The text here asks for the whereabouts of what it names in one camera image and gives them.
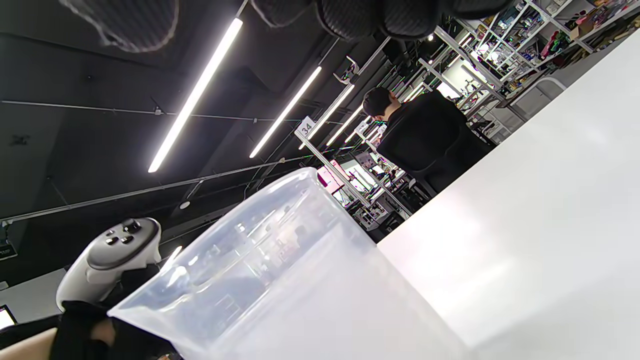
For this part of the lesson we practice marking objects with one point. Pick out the person's left hand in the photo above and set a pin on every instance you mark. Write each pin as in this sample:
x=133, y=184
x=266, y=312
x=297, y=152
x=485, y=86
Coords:
x=75, y=340

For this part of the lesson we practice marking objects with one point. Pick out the person's right hand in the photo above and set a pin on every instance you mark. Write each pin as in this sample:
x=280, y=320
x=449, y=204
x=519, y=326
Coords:
x=125, y=25

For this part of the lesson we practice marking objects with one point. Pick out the large clear plastic beaker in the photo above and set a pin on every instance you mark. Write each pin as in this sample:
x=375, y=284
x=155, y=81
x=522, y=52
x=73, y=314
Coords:
x=280, y=325

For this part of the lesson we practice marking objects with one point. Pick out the largest clear plastic beaker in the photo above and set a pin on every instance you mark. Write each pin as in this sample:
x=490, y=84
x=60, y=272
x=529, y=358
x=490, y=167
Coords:
x=300, y=300

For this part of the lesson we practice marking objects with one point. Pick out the person's left forearm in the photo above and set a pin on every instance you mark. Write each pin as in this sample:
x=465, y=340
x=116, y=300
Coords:
x=25, y=350

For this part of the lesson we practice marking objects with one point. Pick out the computer monitor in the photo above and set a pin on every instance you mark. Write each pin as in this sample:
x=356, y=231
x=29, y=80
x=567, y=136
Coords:
x=6, y=317

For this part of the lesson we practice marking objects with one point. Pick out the black white tracking controller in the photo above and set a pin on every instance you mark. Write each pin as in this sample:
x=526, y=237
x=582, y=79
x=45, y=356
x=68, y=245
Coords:
x=110, y=260

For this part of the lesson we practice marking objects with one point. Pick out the row of ceiling light strips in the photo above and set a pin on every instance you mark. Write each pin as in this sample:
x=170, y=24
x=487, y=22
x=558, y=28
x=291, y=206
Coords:
x=200, y=85

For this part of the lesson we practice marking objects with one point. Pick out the grey ceiling conduit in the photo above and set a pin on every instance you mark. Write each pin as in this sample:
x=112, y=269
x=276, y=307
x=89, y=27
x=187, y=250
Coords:
x=125, y=194

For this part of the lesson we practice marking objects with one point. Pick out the white numbered sign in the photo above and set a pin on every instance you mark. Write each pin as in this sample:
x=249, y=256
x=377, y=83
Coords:
x=306, y=127

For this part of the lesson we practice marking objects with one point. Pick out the pink screen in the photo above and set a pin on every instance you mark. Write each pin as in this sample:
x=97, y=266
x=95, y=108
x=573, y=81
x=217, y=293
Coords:
x=327, y=177

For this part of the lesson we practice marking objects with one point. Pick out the metal storage shelving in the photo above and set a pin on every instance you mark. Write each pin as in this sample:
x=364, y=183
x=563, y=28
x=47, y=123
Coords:
x=555, y=45

